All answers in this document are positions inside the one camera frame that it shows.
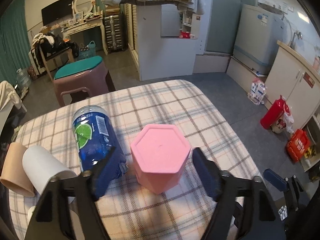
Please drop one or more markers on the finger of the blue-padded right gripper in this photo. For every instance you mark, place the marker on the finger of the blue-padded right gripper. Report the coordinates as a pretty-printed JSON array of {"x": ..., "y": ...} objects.
[{"x": 246, "y": 203}]

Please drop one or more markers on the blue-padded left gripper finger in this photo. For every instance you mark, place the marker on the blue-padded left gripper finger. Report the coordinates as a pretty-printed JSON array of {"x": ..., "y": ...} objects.
[{"x": 51, "y": 218}]

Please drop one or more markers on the pink hexagonal cup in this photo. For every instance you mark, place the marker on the pink hexagonal cup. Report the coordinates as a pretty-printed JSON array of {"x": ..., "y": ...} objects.
[{"x": 159, "y": 154}]

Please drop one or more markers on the plain white cup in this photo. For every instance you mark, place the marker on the plain white cup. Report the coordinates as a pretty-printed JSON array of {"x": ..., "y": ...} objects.
[{"x": 40, "y": 166}]

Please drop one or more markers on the brown paper cup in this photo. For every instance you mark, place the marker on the brown paper cup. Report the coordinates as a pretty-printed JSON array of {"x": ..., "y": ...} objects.
[{"x": 13, "y": 176}]

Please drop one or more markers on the plaid tablecloth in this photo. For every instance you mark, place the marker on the plaid tablecloth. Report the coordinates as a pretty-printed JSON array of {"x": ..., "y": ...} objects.
[{"x": 129, "y": 210}]

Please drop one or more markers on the blue drink can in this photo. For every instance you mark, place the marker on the blue drink can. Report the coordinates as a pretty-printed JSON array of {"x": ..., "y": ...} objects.
[{"x": 95, "y": 136}]

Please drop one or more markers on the red snack bag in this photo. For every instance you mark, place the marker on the red snack bag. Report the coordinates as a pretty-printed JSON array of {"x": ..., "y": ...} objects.
[{"x": 297, "y": 145}]

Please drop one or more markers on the red bottle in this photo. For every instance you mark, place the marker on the red bottle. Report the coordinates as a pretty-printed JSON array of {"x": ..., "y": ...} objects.
[{"x": 277, "y": 109}]

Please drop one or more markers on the bed with beige sheet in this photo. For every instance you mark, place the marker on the bed with beige sheet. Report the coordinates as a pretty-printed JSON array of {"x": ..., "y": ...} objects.
[{"x": 12, "y": 110}]

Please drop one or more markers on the water jug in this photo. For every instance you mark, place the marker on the water jug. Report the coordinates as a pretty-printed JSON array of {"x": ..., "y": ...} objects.
[{"x": 23, "y": 79}]

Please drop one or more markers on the white cabinet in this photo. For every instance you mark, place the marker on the white cabinet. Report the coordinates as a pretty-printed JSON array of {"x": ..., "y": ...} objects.
[{"x": 292, "y": 77}]

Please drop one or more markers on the purple stool teal cushion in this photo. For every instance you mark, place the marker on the purple stool teal cushion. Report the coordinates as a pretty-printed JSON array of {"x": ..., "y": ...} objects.
[{"x": 88, "y": 75}]

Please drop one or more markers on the teal curtain left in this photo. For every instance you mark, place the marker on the teal curtain left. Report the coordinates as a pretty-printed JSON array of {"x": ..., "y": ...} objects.
[{"x": 15, "y": 45}]

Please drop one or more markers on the teal basket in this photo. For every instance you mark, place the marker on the teal basket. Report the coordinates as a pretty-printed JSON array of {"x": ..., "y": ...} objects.
[{"x": 87, "y": 51}]

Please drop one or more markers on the wooden chair with clothes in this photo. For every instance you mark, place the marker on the wooden chair with clothes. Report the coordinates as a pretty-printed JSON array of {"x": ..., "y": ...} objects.
[{"x": 48, "y": 46}]

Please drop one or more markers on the white washing machine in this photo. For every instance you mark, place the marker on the white washing machine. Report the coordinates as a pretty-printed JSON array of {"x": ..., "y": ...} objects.
[{"x": 259, "y": 30}]

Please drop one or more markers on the white wardrobe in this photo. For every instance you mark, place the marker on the white wardrobe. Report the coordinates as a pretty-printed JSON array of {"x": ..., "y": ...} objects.
[{"x": 160, "y": 57}]

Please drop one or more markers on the white dressing table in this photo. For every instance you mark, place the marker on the white dressing table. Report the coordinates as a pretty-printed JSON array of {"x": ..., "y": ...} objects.
[{"x": 96, "y": 22}]

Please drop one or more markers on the drawer tower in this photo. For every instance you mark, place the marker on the drawer tower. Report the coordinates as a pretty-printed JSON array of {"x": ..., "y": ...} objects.
[{"x": 114, "y": 32}]

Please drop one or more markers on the black television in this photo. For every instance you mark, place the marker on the black television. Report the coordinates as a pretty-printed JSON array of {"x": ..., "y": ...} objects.
[{"x": 56, "y": 11}]

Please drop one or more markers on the white oval vanity mirror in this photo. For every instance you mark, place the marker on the white oval vanity mirror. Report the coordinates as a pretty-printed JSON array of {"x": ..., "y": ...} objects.
[{"x": 84, "y": 6}]

